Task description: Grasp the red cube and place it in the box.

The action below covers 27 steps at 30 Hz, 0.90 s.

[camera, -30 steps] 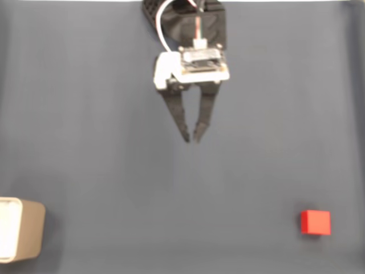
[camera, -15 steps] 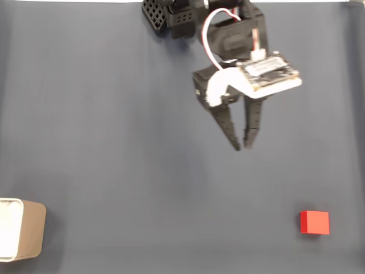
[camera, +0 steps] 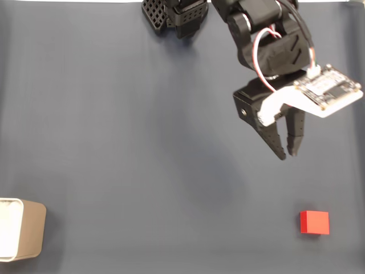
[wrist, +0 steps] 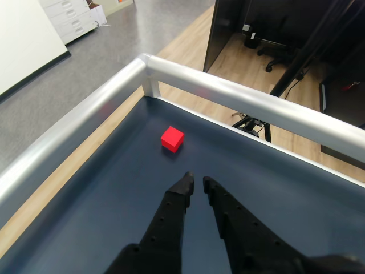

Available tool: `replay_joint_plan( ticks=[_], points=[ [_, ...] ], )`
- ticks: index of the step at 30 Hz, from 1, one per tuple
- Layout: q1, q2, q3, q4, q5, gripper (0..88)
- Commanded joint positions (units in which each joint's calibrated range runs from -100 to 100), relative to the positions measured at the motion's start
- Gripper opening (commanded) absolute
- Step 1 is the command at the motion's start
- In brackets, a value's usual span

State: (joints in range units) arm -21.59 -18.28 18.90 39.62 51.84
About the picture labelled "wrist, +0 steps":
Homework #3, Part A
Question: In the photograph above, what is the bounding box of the black low cabinet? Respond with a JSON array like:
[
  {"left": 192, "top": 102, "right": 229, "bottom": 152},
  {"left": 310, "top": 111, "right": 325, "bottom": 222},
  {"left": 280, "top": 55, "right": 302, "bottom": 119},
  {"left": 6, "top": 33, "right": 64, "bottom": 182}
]
[{"left": 318, "top": 76, "right": 365, "bottom": 169}]

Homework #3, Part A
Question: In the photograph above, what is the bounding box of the black office chair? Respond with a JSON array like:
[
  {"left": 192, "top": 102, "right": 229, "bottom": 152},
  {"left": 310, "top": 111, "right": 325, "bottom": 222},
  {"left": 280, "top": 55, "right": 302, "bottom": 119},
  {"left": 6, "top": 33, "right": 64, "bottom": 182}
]
[{"left": 256, "top": 14, "right": 302, "bottom": 73}]

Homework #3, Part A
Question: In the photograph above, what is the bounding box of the black tripod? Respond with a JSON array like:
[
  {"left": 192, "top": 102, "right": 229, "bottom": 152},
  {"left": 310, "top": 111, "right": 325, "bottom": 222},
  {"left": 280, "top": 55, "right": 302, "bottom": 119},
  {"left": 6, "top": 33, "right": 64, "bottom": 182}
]
[{"left": 230, "top": 0, "right": 365, "bottom": 143}]

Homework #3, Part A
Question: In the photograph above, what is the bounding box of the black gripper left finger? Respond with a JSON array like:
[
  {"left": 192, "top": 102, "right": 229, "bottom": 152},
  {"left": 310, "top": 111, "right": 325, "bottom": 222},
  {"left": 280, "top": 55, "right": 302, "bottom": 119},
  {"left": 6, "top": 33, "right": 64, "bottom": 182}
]
[{"left": 104, "top": 171, "right": 196, "bottom": 274}]

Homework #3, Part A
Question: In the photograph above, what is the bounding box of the silver aluminium rail frame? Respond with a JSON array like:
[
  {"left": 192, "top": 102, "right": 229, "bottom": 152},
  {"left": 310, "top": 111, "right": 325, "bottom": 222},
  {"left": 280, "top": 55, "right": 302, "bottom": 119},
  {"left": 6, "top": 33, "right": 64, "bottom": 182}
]
[{"left": 0, "top": 53, "right": 365, "bottom": 213}]

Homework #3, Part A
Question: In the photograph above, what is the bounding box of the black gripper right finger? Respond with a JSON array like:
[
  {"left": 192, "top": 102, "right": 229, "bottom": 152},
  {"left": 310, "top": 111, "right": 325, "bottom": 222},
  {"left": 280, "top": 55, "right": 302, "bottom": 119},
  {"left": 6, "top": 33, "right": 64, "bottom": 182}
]
[{"left": 202, "top": 176, "right": 309, "bottom": 274}]

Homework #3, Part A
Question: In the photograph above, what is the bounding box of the black desk partition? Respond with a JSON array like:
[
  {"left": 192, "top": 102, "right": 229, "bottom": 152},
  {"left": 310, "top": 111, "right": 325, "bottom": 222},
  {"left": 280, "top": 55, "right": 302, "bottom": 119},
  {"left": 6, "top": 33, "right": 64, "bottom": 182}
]
[{"left": 203, "top": 0, "right": 253, "bottom": 72}]

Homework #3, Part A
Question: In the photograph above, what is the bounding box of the white drawer cabinet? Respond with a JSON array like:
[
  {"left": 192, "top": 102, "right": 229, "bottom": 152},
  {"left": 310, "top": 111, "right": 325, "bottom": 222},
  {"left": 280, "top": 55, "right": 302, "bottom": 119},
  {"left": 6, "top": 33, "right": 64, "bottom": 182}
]
[{"left": 42, "top": 0, "right": 108, "bottom": 46}]

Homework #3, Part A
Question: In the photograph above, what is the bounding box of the red cube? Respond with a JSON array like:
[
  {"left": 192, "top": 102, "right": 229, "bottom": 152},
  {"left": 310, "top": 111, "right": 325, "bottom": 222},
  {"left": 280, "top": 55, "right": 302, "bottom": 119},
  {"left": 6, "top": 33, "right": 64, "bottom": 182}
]
[{"left": 160, "top": 126, "right": 184, "bottom": 153}]

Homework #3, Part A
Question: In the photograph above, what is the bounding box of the black waste bin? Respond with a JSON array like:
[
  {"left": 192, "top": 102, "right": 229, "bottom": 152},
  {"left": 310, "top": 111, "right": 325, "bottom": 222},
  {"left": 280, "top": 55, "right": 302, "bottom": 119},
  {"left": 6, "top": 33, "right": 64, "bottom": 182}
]
[{"left": 244, "top": 30, "right": 262, "bottom": 49}]

